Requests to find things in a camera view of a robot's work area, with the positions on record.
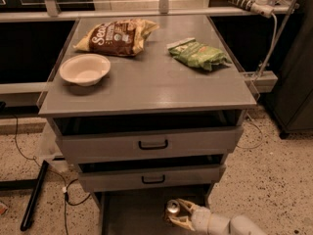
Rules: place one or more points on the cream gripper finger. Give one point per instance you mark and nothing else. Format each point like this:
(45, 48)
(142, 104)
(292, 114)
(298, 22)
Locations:
(190, 207)
(182, 221)

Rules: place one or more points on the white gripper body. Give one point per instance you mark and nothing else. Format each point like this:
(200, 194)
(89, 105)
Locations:
(200, 218)

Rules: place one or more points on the orange soda can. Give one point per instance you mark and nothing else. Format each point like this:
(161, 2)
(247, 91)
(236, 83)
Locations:
(172, 209)

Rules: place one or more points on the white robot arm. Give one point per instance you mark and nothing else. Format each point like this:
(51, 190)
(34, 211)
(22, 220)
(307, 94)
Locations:
(221, 225)

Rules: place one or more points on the grey middle drawer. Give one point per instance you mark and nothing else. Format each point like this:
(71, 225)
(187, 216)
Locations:
(152, 173)

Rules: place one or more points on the grey drawer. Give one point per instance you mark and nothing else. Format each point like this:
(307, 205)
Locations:
(86, 140)
(152, 173)
(141, 212)

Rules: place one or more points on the grey bottom drawer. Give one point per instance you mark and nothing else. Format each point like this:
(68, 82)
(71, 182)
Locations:
(141, 212)

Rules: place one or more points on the grey top drawer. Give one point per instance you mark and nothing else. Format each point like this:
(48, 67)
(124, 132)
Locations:
(86, 140)

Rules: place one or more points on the grey drawer cabinet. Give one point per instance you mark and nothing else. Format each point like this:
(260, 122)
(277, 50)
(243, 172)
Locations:
(153, 82)

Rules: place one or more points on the dark cabinet at right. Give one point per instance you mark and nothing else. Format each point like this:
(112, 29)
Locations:
(290, 103)

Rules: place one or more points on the black floor bar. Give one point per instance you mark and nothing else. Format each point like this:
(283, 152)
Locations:
(29, 212)

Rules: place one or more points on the green snack bag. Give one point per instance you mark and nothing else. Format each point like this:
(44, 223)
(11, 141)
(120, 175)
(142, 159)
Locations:
(194, 54)

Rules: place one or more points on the white paper bowl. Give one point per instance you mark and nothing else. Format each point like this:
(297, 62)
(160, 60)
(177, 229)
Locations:
(85, 69)

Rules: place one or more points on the brown chip bag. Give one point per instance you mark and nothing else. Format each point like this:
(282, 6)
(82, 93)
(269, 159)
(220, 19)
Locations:
(125, 38)

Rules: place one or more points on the white power strip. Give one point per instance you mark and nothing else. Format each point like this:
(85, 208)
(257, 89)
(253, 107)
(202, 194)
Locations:
(260, 7)

